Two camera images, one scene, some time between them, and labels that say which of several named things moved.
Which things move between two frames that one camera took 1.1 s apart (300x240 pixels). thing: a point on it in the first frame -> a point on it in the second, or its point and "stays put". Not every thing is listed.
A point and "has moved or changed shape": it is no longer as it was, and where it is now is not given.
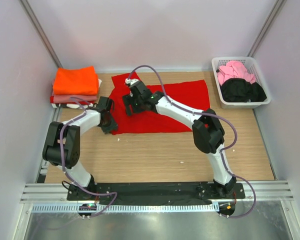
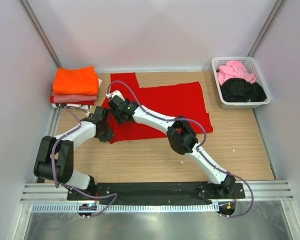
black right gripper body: (136, 103) -> (117, 116)
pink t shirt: (234, 69) stays put
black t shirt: (239, 90) stays put
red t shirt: (195, 94) has moved or changed shape
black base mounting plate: (156, 191) stays put
